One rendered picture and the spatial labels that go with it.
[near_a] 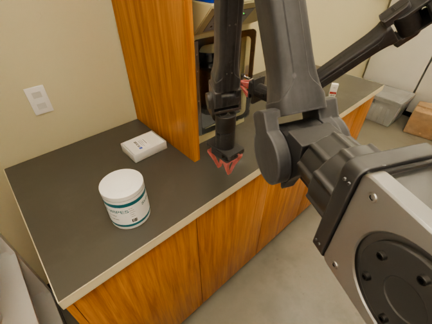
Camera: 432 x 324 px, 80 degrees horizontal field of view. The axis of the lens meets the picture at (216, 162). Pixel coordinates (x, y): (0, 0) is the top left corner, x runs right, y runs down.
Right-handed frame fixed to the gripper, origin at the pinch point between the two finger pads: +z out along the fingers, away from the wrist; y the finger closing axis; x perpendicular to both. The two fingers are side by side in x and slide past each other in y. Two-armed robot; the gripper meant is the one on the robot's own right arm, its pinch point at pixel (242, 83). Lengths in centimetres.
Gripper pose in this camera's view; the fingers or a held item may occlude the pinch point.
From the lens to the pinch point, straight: 113.9
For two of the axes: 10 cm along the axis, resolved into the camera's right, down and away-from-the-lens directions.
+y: 0.0, -7.7, -6.4
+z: -6.7, -4.7, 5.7
